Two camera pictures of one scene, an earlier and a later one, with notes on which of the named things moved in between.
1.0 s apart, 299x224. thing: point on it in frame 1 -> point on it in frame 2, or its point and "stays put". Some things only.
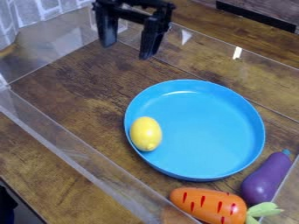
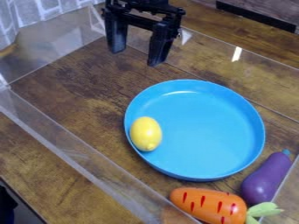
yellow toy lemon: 144,133 stays put
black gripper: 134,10 -> 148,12
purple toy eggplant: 262,184 stays put
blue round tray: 210,127 stays put
